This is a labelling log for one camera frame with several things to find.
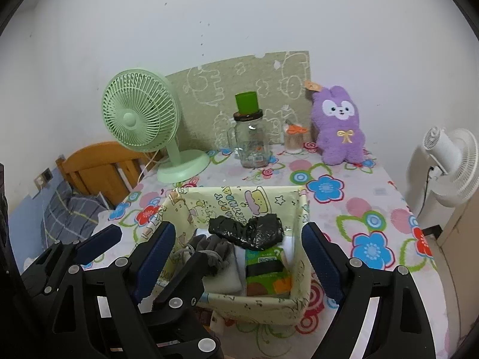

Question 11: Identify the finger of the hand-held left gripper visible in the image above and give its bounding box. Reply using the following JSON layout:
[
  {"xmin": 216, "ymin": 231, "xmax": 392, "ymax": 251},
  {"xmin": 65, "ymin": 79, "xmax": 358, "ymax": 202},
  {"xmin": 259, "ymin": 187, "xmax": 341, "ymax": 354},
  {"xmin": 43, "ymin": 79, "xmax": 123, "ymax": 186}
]
[
  {"xmin": 20, "ymin": 224, "xmax": 123, "ymax": 298},
  {"xmin": 153, "ymin": 250, "xmax": 210, "ymax": 310}
]

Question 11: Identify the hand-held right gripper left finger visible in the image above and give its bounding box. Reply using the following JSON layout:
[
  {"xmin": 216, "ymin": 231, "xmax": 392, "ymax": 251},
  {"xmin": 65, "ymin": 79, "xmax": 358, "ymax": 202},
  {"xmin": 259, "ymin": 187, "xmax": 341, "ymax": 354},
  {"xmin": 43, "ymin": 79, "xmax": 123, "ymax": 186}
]
[{"xmin": 51, "ymin": 220, "xmax": 177, "ymax": 359}]

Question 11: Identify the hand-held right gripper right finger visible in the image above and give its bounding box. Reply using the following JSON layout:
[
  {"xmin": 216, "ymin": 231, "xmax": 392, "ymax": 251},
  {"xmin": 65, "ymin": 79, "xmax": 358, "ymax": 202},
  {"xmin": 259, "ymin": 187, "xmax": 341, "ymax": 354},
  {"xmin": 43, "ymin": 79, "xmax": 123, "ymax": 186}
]
[{"xmin": 301, "ymin": 222, "xmax": 438, "ymax": 359}]

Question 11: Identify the grey drawstring pouch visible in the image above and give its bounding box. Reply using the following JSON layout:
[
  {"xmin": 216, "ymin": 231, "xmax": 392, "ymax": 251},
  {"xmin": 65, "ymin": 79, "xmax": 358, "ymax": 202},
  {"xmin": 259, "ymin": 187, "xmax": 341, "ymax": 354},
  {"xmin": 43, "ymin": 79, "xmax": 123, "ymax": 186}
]
[{"xmin": 171, "ymin": 234, "xmax": 234, "ymax": 276}]

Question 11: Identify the brown and yellow snack box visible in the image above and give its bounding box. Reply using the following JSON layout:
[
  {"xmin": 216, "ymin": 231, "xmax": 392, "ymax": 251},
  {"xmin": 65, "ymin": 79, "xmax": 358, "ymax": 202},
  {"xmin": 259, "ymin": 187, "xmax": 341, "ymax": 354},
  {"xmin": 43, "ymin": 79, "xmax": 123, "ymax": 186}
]
[{"xmin": 195, "ymin": 301, "xmax": 226, "ymax": 341}]

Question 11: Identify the green snack packet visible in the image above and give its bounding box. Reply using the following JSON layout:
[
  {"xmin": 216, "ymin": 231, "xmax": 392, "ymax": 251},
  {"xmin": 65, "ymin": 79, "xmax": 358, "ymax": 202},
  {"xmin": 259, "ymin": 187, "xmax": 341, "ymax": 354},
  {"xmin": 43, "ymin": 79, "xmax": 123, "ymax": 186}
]
[{"xmin": 245, "ymin": 247, "xmax": 292, "ymax": 297}]

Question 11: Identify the black plastic bag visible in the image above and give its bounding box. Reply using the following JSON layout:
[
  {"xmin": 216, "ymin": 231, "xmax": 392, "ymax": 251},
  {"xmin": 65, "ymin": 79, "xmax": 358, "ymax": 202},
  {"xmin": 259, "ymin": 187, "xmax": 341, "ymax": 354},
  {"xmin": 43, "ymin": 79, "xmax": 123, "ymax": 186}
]
[{"xmin": 208, "ymin": 213, "xmax": 284, "ymax": 251}]

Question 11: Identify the yellow printed storage box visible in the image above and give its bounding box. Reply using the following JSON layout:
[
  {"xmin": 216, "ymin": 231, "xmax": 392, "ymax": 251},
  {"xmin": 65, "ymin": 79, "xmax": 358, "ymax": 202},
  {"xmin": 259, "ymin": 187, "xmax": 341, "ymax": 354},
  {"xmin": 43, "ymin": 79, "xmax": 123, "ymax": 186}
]
[{"xmin": 140, "ymin": 186, "xmax": 311, "ymax": 324}]

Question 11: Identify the grey plaid pillow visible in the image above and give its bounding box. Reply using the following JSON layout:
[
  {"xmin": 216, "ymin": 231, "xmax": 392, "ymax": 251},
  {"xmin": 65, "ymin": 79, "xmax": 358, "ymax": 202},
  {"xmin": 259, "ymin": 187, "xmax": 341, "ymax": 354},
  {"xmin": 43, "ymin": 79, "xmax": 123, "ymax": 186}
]
[{"xmin": 41, "ymin": 181, "xmax": 109, "ymax": 247}]

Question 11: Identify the floral tablecloth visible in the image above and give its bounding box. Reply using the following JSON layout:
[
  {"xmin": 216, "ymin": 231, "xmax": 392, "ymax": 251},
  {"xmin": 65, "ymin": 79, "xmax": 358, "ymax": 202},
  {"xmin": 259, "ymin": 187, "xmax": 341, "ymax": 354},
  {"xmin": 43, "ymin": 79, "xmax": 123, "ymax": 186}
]
[{"xmin": 80, "ymin": 142, "xmax": 438, "ymax": 359}]

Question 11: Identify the wooden bed headboard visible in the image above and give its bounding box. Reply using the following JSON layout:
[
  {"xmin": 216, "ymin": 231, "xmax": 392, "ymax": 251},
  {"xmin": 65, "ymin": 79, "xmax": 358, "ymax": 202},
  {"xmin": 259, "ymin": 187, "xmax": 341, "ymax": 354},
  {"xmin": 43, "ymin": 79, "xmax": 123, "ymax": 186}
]
[{"xmin": 56, "ymin": 141, "xmax": 165, "ymax": 206}]

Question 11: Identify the cotton swab container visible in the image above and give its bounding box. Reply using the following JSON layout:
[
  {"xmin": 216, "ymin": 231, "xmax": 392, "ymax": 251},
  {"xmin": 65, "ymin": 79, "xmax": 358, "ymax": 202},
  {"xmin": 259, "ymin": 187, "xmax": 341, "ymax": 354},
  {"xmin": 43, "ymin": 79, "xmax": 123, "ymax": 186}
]
[{"xmin": 283, "ymin": 120, "xmax": 310, "ymax": 155}]

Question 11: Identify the purple plush bunny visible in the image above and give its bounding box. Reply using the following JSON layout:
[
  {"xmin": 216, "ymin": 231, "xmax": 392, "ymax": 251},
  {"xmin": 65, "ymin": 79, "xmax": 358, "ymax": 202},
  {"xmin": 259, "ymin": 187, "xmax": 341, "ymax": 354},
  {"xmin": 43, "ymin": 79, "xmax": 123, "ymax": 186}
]
[{"xmin": 305, "ymin": 80, "xmax": 366, "ymax": 166}]

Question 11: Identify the green desk fan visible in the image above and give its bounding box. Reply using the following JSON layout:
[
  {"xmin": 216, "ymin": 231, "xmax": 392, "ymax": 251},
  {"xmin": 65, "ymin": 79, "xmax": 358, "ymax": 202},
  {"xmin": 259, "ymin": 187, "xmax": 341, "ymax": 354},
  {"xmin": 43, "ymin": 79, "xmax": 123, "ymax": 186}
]
[{"xmin": 103, "ymin": 68, "xmax": 210, "ymax": 184}]

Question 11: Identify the glass jar mug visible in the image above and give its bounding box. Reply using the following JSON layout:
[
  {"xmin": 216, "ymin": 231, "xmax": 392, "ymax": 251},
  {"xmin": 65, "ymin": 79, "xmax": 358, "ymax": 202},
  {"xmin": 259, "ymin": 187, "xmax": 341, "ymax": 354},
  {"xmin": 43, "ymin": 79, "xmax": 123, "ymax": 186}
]
[{"xmin": 226, "ymin": 112, "xmax": 270, "ymax": 169}]

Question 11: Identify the white standing fan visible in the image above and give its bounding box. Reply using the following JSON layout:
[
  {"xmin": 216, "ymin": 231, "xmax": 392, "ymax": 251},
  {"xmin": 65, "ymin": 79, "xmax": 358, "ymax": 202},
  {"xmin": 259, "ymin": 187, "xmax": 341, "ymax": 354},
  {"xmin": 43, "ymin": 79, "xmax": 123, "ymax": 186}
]
[{"xmin": 406, "ymin": 126, "xmax": 479, "ymax": 225}]

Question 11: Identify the green plastic cup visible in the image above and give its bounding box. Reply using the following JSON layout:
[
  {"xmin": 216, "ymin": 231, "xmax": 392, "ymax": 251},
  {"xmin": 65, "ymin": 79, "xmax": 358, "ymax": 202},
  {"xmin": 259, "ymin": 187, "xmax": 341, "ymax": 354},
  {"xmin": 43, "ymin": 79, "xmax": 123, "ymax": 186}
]
[{"xmin": 235, "ymin": 91, "xmax": 260, "ymax": 116}]

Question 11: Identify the green printed board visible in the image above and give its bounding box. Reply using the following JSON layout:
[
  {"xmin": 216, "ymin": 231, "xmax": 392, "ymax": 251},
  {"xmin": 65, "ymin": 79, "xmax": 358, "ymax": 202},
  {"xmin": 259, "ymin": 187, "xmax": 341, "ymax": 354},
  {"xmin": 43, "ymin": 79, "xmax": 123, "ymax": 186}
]
[{"xmin": 165, "ymin": 50, "xmax": 311, "ymax": 153}]

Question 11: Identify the wall socket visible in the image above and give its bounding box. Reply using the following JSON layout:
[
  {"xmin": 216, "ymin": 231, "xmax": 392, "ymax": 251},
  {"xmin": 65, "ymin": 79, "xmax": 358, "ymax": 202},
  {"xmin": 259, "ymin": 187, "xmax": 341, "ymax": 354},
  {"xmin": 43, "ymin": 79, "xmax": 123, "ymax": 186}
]
[{"xmin": 34, "ymin": 169, "xmax": 53, "ymax": 188}]

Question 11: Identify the white fan cable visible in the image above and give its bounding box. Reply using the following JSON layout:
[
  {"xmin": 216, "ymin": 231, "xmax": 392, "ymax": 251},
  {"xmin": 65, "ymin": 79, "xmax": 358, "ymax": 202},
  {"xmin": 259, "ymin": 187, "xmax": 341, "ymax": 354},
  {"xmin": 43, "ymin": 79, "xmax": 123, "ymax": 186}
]
[{"xmin": 137, "ymin": 151, "xmax": 165, "ymax": 186}]

